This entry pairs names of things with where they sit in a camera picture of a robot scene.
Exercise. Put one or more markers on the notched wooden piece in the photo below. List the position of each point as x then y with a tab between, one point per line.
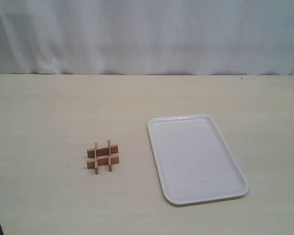
113	149
91	163
96	157
109	155

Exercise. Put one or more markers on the white plastic tray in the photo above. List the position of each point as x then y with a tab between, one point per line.
194	163

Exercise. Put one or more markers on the white backdrop curtain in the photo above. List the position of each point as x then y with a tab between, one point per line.
194	37

